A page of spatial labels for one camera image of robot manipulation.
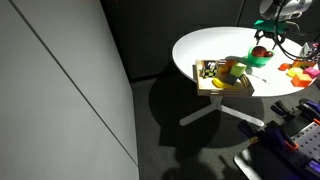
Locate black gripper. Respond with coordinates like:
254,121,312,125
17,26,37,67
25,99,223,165
253,20,288,49

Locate red apple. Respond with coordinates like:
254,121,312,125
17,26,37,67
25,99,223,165
251,46,267,57

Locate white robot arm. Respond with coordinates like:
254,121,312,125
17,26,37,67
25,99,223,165
253,0,314,45

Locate green plastic bowl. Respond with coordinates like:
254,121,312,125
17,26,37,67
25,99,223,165
248,46,273,67

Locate dark red plum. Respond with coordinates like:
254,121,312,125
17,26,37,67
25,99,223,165
264,51,273,57

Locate brown wooden block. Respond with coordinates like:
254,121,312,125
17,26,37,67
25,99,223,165
292,60,316,69

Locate green cube block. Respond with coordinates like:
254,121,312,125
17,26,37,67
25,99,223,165
230,62,247,77

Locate black fabric letter cube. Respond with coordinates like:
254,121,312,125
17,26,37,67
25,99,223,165
300,42,320,61

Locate orange cube block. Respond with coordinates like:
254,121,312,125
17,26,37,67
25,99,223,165
291,74,312,87

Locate grey cube block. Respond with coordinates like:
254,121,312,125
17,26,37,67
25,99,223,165
223,74,237,85

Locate pink cube block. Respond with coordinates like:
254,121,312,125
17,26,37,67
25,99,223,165
303,67,320,79

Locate yellow banana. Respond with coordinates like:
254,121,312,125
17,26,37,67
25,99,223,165
212,78,232,89

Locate wooden tray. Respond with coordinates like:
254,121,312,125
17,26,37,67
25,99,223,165
194,59,254,96

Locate white round table base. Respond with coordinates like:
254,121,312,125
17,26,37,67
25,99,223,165
179,96,264,127

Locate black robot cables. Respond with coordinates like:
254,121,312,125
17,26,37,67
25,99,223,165
271,0,320,63

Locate orange handled clamp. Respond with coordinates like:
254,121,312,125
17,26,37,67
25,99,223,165
238,120,298,157
271,98,320,124

